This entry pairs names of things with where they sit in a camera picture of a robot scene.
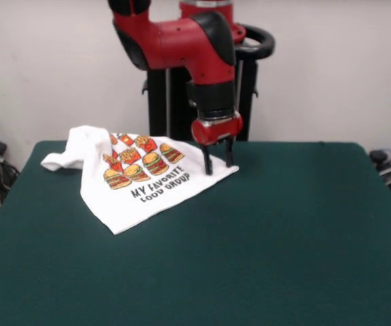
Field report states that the dark green table cloth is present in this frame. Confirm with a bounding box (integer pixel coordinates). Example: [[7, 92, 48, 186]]
[[0, 141, 391, 326]]

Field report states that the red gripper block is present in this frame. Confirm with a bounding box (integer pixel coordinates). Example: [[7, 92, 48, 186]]
[[191, 111, 244, 176]]

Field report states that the white printed t-shirt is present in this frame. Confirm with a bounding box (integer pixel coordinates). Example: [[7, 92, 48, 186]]
[[40, 125, 240, 236]]

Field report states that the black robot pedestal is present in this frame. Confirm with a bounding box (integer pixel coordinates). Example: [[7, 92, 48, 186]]
[[140, 22, 276, 142]]

